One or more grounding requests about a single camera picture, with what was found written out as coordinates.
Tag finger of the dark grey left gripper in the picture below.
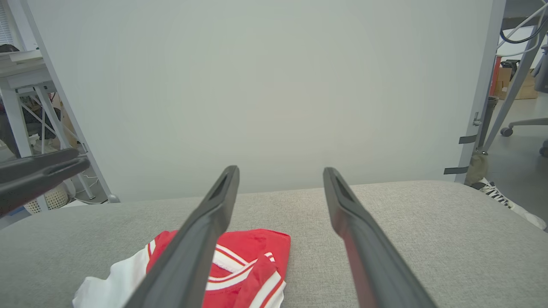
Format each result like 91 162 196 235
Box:
0 156 91 217
0 148 80 181

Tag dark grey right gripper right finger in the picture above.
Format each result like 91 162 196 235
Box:
323 167 438 308

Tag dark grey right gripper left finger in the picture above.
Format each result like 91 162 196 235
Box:
124 165 240 308

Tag red and white basketball jersey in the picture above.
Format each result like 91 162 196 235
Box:
73 229 292 308

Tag white perforated laundry basket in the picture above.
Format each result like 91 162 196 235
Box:
24 182 75 214

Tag olive trouser leg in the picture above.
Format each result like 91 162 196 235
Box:
465 152 488 185

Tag white black striped shoe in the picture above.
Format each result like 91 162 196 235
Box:
471 178 548 231

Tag white backdrop panel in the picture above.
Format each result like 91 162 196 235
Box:
9 0 508 204

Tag grey office chair base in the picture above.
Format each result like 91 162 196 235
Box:
500 118 548 157

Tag grey metal stand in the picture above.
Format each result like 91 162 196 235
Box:
479 0 548 154

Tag brown cardboard box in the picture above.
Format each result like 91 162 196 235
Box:
497 66 539 100

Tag white frame table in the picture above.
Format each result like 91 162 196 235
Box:
0 45 97 214

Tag red post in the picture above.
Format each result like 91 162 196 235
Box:
490 56 502 97

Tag black hanging cable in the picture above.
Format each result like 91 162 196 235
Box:
500 24 542 44

